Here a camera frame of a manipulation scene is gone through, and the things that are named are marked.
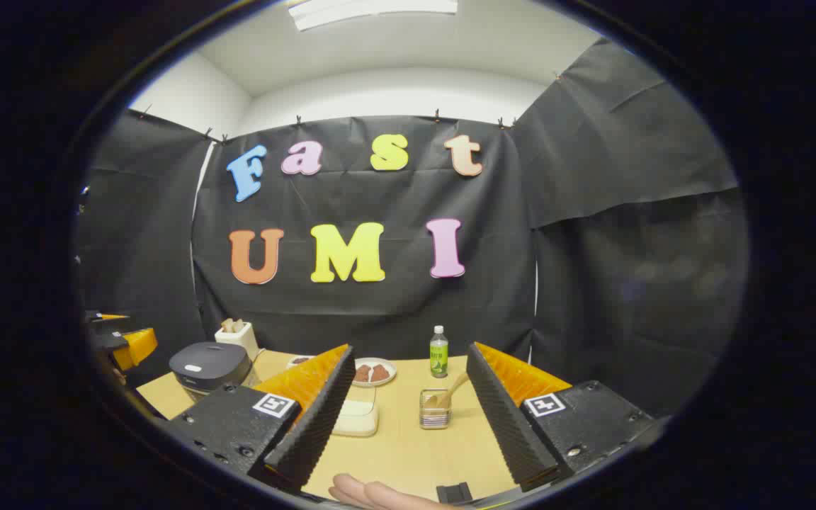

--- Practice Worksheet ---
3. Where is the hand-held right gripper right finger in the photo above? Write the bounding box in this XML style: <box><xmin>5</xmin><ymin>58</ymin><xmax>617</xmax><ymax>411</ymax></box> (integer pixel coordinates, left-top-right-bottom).
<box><xmin>466</xmin><ymin>342</ymin><xmax>657</xmax><ymax>493</ymax></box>

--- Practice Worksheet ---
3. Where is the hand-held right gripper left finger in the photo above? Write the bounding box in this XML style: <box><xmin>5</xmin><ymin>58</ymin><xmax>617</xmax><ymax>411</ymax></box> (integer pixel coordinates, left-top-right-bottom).
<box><xmin>167</xmin><ymin>345</ymin><xmax>356</xmax><ymax>494</ymax></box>

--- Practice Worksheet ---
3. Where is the white rice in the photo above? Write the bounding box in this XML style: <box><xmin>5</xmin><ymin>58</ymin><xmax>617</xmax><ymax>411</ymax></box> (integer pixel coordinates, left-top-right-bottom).
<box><xmin>334</xmin><ymin>400</ymin><xmax>379</xmax><ymax>436</ymax></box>

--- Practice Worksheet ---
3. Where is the wooden spoon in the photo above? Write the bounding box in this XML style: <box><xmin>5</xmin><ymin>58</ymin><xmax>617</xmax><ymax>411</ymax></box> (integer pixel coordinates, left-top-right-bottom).
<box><xmin>425</xmin><ymin>372</ymin><xmax>470</xmax><ymax>412</ymax></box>

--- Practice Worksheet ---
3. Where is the metal wire chopstick holder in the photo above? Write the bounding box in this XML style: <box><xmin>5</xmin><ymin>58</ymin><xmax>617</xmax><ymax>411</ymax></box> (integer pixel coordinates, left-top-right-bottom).
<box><xmin>419</xmin><ymin>388</ymin><xmax>451</xmax><ymax>430</ymax></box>

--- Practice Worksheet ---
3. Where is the dark grey rice cooker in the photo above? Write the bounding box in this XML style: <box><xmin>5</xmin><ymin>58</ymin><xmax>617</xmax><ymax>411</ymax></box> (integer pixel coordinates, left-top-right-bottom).
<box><xmin>169</xmin><ymin>342</ymin><xmax>256</xmax><ymax>403</ymax></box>

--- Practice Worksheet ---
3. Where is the clear glass bowl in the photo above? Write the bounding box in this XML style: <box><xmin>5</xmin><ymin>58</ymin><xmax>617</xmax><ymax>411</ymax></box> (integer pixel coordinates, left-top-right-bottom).
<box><xmin>330</xmin><ymin>385</ymin><xmax>380</xmax><ymax>437</ymax></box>

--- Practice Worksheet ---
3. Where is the white round plate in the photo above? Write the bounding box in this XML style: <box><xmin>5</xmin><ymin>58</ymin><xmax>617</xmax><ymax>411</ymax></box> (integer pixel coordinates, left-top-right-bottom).
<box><xmin>351</xmin><ymin>357</ymin><xmax>398</xmax><ymax>387</ymax></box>

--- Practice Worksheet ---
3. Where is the green label drink bottle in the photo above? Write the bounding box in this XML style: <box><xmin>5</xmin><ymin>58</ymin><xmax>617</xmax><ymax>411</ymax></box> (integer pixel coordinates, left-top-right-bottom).
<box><xmin>429</xmin><ymin>325</ymin><xmax>449</xmax><ymax>378</ymax></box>

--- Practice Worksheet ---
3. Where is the white toaster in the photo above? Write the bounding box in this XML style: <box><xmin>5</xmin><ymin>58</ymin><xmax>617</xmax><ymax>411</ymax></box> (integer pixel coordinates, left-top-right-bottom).
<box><xmin>214</xmin><ymin>319</ymin><xmax>260</xmax><ymax>360</ymax></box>

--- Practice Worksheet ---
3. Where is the ceiling light panel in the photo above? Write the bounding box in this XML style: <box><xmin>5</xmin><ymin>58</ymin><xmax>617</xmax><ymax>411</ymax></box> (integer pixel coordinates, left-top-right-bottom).
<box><xmin>288</xmin><ymin>0</ymin><xmax>458</xmax><ymax>31</ymax></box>

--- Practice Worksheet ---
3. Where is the black table edge bracket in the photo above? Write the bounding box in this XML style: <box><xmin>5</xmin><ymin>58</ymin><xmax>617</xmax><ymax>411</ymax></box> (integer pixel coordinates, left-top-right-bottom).
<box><xmin>436</xmin><ymin>482</ymin><xmax>473</xmax><ymax>505</ymax></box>

